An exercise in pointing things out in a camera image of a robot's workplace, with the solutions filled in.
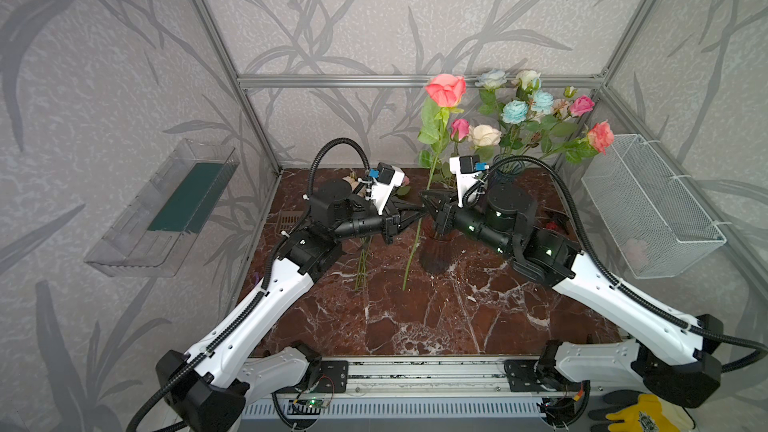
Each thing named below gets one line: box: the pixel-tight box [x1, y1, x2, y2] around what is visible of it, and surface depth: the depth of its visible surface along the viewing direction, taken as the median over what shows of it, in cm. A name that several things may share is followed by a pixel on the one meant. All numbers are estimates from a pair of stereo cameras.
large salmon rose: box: [402, 74, 467, 292], surface depth 53 cm
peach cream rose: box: [468, 124, 502, 147], surface depth 69 cm
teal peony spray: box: [501, 90, 555, 124], surface depth 83 cm
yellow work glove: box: [589, 390, 697, 432], surface depth 68 cm
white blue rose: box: [475, 69, 509, 115], surface depth 88 cm
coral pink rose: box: [534, 121, 615, 164], surface depth 76 cm
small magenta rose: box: [450, 119, 471, 157], surface depth 75 cm
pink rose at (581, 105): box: [569, 95, 595, 117], surface depth 79 cm
